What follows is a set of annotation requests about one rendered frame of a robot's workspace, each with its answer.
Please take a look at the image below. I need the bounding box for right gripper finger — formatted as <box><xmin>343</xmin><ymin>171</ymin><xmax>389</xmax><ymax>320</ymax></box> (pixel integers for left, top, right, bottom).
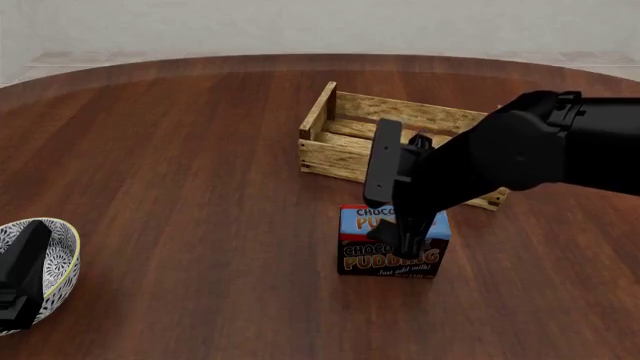
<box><xmin>396</xmin><ymin>222</ymin><xmax>434</xmax><ymax>261</ymax></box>
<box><xmin>366</xmin><ymin>218</ymin><xmax>401</xmax><ymax>243</ymax></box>

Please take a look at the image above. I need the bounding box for patterned bowl with yellow rim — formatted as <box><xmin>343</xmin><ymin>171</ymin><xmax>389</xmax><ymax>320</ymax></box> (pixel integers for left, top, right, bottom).
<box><xmin>0</xmin><ymin>217</ymin><xmax>82</xmax><ymax>326</ymax></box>

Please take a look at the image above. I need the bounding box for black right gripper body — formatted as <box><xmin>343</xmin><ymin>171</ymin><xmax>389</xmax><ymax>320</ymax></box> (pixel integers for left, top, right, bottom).
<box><xmin>391</xmin><ymin>174</ymin><xmax>451</xmax><ymax>228</ymax></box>

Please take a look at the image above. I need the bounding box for chocolate pudding box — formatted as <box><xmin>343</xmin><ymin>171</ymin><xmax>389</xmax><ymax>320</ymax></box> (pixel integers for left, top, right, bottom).
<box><xmin>337</xmin><ymin>203</ymin><xmax>450</xmax><ymax>282</ymax></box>

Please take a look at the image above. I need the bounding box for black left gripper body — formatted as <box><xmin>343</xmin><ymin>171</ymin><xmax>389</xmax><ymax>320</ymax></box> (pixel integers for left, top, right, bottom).
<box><xmin>0</xmin><ymin>286</ymin><xmax>42</xmax><ymax>332</ymax></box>

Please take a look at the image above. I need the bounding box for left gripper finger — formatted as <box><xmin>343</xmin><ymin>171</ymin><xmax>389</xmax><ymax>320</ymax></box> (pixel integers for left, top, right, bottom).
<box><xmin>0</xmin><ymin>219</ymin><xmax>54</xmax><ymax>301</ymax></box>

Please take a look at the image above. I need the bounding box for wooden slat tray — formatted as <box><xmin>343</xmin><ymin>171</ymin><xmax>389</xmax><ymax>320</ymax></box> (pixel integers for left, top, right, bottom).
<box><xmin>298</xmin><ymin>81</ymin><xmax>511</xmax><ymax>213</ymax></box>

